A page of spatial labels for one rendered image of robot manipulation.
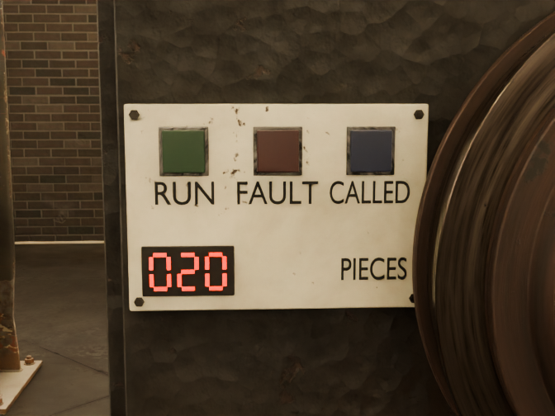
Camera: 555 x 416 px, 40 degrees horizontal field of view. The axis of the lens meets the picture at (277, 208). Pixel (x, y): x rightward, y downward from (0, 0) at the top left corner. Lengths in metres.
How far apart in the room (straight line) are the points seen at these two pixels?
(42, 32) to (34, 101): 0.58
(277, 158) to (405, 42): 0.15
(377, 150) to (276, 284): 0.15
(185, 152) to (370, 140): 0.16
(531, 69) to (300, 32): 0.21
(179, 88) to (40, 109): 6.17
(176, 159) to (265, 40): 0.13
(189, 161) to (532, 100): 0.28
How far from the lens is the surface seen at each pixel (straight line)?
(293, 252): 0.67
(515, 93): 0.55
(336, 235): 0.67
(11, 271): 3.58
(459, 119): 0.61
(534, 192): 0.54
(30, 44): 6.86
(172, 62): 0.68
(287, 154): 0.65
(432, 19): 0.70
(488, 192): 0.55
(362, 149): 0.66
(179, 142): 0.65
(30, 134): 6.86
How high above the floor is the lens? 1.24
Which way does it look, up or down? 8 degrees down
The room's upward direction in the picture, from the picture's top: straight up
